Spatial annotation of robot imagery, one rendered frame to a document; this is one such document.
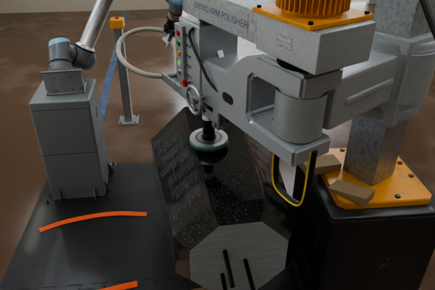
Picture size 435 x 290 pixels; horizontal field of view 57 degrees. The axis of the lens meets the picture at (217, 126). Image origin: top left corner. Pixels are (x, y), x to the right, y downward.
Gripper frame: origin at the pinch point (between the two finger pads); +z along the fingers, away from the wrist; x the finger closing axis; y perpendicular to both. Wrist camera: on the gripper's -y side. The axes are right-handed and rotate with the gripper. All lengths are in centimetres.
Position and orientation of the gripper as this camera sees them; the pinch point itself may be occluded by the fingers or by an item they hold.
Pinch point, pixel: (173, 43)
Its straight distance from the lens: 282.5
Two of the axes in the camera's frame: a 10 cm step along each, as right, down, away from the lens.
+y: -8.5, -4.9, 1.8
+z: -2.1, 6.4, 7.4
